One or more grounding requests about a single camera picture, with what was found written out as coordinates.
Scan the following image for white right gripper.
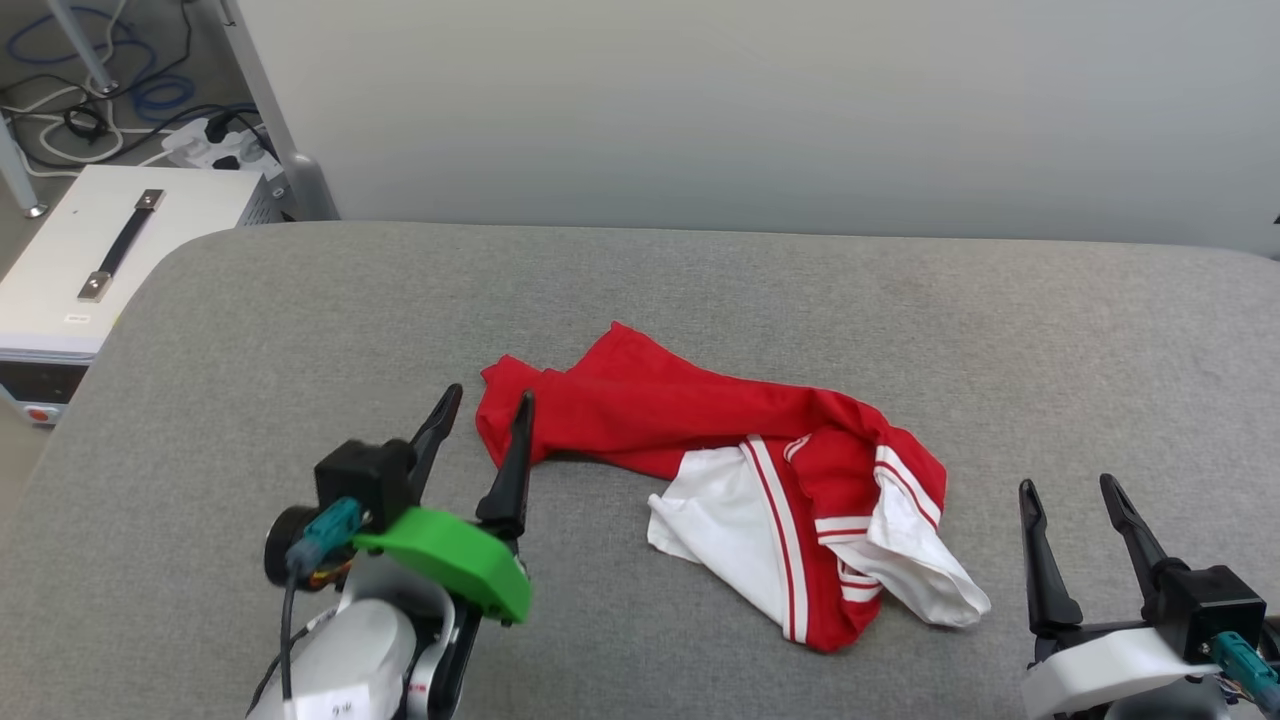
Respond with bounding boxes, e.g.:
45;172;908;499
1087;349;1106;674
1019;474;1233;720

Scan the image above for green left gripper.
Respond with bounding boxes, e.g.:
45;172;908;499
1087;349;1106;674
352;384;537;626

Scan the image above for red and white garment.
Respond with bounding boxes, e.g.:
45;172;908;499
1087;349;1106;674
475;320;992;654

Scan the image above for white power strip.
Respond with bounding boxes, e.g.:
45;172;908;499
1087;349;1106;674
161;116;283;179

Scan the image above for thick grey table leg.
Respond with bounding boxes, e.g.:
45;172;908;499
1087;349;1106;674
0;112;50;220

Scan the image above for slanted grey table leg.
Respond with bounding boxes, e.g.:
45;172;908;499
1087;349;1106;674
44;0;122;97

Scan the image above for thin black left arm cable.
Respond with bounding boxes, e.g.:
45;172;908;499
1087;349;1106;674
248;572;307;717

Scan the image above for white partition panel grey frame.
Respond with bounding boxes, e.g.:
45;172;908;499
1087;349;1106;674
218;0;1280;263

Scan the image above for white box with black handle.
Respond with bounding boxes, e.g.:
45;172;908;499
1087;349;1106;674
0;164;293;428

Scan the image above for blue cable coil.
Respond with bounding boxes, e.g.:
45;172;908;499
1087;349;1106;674
6;6;197;123

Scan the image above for black cable coil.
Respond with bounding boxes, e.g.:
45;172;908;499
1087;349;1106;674
62;102;111;143

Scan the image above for white cable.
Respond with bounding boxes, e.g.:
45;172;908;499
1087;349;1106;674
0;82;176;181

